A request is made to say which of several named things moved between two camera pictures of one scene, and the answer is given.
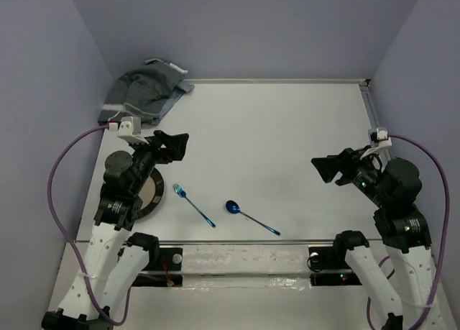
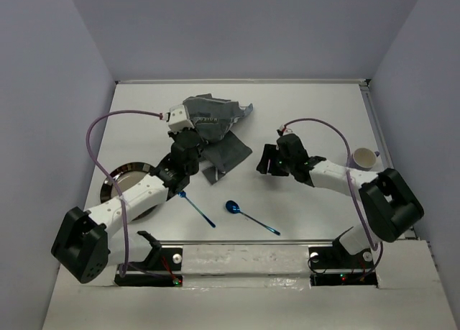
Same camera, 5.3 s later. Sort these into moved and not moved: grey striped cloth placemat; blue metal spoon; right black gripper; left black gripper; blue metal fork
Moved: grey striped cloth placemat; left black gripper; right black gripper
Not moved: blue metal spoon; blue metal fork
